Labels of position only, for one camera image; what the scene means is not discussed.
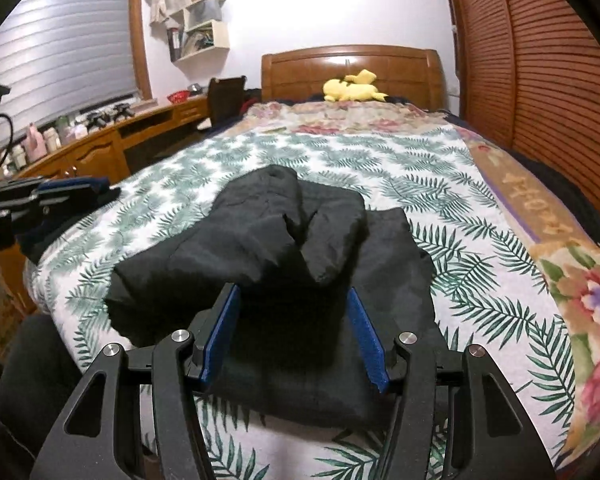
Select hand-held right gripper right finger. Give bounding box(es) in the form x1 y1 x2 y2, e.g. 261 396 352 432
347 287 556 480

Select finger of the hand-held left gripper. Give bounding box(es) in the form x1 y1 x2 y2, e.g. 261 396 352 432
10 182 122 218
0 176 47 207

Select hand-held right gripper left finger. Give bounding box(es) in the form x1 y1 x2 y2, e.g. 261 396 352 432
30 282 243 480

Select dark grey long-sleeve shirt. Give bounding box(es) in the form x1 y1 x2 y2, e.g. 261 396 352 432
104 164 448 431

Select folded blue clothes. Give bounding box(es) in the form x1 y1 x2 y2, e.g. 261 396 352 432
17 175 122 264

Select wooden desk cabinet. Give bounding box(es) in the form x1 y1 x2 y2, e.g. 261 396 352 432
0 95 213 311

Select pink bottle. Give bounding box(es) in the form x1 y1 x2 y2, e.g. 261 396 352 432
24 125 46 161

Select row of small bottles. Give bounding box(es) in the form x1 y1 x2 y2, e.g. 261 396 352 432
5 115 89 171

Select pile of black gadgets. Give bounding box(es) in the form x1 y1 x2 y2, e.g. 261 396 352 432
85 104 134 129

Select window with grey blind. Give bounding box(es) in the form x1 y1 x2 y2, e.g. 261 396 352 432
0 0 153 126

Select green leaf print bedsheet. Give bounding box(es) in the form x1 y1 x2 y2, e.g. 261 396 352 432
25 127 581 480

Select dark chair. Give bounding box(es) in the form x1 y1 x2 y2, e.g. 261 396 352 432
207 76 248 129

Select person's leg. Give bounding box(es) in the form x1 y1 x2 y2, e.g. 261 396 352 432
0 310 83 453

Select floral blanket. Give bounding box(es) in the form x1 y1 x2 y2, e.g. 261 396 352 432
240 100 600 467

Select wooden headboard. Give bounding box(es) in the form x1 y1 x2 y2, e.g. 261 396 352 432
260 45 449 112

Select yellow plush toy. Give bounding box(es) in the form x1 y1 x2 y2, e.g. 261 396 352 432
322 69 387 104

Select wooden louvered wardrobe doors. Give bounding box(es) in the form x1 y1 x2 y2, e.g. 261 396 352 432
440 0 600 233

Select black cable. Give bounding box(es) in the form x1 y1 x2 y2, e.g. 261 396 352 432
0 114 15 181

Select white wall shelf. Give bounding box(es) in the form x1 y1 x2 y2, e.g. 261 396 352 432
167 0 231 64

